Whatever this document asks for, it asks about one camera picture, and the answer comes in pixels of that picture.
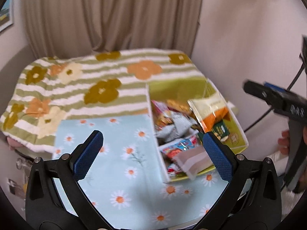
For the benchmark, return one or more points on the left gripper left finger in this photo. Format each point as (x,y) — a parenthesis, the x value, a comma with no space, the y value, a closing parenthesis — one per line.
(54,198)

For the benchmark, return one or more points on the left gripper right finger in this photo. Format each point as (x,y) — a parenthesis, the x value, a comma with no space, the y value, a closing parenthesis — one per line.
(252,197)

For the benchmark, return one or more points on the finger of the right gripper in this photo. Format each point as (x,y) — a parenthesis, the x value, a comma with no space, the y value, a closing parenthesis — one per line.
(271,97)
(274,87)

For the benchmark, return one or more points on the orange cream snack bag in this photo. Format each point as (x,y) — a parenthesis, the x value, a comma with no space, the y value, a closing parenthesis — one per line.
(209,111)

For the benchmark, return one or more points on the pale pink pastry packet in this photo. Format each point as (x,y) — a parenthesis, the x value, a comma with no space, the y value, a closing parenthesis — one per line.
(193,161)

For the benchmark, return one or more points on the red white Oishi bag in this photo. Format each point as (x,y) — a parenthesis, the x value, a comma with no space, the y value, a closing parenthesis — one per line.
(171,149)

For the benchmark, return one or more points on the dark green cracker packet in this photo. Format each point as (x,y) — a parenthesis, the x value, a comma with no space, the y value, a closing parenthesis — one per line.
(221,131)

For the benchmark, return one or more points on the clear noodle cracker packet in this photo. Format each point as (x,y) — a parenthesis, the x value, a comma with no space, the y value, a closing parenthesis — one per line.
(179,106)

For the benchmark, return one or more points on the white potato chip bag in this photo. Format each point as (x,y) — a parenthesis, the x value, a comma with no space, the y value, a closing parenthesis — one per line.
(175,127)

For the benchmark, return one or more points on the pink snack bag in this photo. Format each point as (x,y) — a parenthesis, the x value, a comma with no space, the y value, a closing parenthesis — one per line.
(160,109)

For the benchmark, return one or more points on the person's right hand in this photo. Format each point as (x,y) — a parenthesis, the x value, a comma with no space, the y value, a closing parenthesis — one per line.
(284,142)

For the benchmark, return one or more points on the pink pillow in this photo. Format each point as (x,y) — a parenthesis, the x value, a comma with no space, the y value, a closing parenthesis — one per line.
(13,144)

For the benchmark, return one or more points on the blue daisy tablecloth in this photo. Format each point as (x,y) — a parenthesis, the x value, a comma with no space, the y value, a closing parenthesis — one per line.
(125,182)

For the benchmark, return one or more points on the floral striped green blanket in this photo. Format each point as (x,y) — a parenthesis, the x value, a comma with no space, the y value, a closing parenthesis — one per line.
(51,90)

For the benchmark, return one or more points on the beige curtain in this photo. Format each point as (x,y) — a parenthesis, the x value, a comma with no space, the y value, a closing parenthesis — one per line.
(73,28)

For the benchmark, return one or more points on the framed landscape picture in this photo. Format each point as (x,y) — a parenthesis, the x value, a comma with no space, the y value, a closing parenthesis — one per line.
(7,15)

